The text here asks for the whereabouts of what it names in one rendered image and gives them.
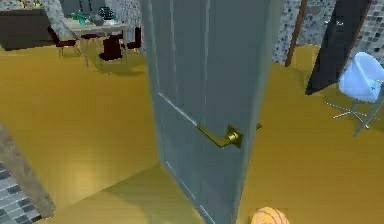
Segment grey-blue room door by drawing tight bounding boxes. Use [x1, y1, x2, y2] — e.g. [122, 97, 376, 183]
[139, 0, 286, 224]

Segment dark red dining chair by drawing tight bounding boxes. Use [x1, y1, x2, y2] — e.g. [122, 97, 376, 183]
[47, 26, 83, 58]
[125, 26, 143, 54]
[98, 33, 125, 74]

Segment white dining table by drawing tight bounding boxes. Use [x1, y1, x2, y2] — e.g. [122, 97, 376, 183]
[62, 17, 130, 69]

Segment dark teal bowl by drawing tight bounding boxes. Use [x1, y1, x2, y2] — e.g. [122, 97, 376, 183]
[97, 7, 117, 22]

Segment teal bottle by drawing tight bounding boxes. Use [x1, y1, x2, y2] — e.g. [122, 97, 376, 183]
[77, 9, 87, 27]

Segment black room door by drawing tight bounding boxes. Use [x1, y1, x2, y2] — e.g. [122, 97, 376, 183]
[304, 0, 373, 97]

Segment pale blue swivel chair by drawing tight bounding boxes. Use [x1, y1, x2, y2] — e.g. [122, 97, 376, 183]
[325, 51, 384, 130]

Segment dark brown sofa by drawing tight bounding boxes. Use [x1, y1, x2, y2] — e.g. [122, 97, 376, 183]
[0, 7, 56, 52]

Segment brass door handle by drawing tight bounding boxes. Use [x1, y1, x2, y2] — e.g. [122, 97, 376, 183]
[197, 123, 263, 150]

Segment brown wooden post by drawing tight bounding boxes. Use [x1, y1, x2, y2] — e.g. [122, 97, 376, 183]
[284, 0, 309, 68]

